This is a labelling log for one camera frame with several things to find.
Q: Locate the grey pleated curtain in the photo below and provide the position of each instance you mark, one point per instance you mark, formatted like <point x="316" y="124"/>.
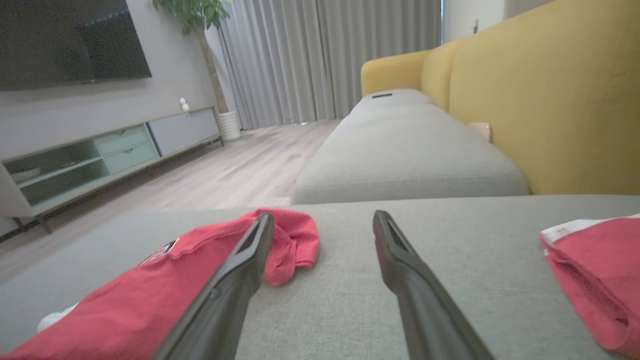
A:
<point x="310" y="60"/>

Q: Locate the white ribbed plant pot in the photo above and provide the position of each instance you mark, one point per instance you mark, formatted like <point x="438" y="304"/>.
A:
<point x="230" y="126"/>

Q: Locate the small white figurine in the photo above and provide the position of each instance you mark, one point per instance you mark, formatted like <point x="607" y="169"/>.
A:
<point x="184" y="105"/>

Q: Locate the red cloth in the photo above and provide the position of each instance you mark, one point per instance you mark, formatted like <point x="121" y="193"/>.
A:
<point x="600" y="280"/>

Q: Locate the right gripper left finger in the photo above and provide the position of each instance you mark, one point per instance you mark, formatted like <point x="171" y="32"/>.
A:
<point x="230" y="300"/>

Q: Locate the black remote control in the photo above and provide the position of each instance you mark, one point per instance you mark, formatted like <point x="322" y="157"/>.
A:
<point x="382" y="95"/>

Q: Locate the grey and green TV cabinet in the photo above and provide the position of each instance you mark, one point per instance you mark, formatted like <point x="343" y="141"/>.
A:
<point x="182" y="131"/>

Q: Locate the green potted tree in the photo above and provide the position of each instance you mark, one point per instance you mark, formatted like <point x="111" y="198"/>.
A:
<point x="192" y="15"/>

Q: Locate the large grey sofa seat cushion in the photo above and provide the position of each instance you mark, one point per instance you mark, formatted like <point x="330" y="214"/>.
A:
<point x="340" y="310"/>

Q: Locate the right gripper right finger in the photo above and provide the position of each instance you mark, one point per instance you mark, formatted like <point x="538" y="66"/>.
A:
<point x="425" y="310"/>

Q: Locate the small beige box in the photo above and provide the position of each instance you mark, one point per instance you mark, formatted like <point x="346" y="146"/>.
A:
<point x="481" y="131"/>

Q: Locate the black wall television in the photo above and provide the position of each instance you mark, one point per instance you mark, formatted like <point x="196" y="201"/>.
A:
<point x="65" y="40"/>

